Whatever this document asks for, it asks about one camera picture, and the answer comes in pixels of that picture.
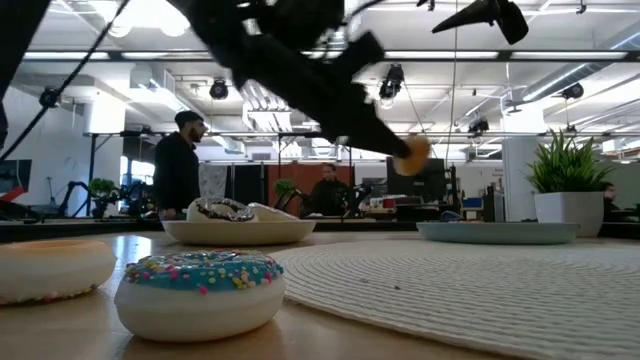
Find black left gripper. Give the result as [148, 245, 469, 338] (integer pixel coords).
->
[219, 29, 413, 159]

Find orange frosted donut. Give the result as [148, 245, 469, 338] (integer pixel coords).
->
[0, 238, 118, 306]
[393, 134, 432, 177]

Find blue-green round plate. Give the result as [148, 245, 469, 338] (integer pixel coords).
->
[416, 221, 581, 246]

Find chocolate frosted donut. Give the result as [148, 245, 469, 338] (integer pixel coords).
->
[186, 196, 259, 223]

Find black overhead light bar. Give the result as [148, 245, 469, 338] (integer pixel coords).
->
[22, 48, 640, 63]

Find black ceiling spotlight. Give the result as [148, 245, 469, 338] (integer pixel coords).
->
[560, 82, 585, 101]
[208, 78, 230, 101]
[378, 63, 406, 101]
[38, 87, 62, 109]
[467, 117, 491, 137]

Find black computer monitor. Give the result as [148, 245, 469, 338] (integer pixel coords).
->
[385, 156, 447, 204]

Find seated person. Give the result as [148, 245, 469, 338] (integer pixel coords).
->
[308, 162, 352, 218]

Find small background potted plant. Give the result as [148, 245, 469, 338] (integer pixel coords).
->
[273, 178, 297, 211]
[88, 177, 120, 219]

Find beige round plate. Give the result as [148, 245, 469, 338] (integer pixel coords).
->
[162, 219, 317, 247]

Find white round woven placemat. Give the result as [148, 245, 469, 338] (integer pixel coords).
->
[269, 238, 640, 360]

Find green plant in white pot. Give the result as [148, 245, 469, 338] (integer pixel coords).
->
[525, 128, 615, 239]

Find person at desk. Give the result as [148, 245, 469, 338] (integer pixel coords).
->
[601, 181, 624, 223]

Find standing person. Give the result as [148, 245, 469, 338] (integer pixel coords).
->
[153, 110, 209, 222]

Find blue sprinkled donut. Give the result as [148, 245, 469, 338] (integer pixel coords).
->
[113, 249, 287, 344]

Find thin hanging cable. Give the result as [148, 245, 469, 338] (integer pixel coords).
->
[443, 0, 459, 169]

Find orange partition wall panel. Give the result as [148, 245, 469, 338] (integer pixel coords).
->
[266, 164, 356, 217]

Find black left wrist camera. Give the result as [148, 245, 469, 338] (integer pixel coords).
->
[339, 31, 387, 76]

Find thin black diagonal cable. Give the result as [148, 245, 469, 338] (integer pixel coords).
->
[0, 0, 132, 164]

